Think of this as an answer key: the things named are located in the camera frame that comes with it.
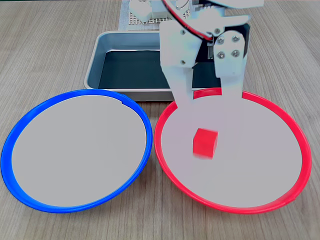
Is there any black tray liner mat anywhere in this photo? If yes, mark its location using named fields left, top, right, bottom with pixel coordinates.
left=98, top=49, right=222, bottom=90

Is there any white mesh grid mat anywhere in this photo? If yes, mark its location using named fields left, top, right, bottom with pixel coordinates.
left=128, top=9, right=193, bottom=26

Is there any blue rimmed round dish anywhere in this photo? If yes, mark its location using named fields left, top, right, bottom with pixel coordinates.
left=0, top=88, right=154, bottom=214

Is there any red cube block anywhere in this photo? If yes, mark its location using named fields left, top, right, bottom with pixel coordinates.
left=192, top=128, right=219, bottom=160

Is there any red and black cable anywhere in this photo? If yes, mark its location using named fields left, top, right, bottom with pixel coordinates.
left=161, top=0, right=215, bottom=42

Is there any silver metal tray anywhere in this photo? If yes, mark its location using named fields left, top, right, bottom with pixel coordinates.
left=83, top=29, right=227, bottom=102

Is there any red rimmed round dish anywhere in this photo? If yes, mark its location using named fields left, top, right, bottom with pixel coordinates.
left=153, top=87, right=313, bottom=215

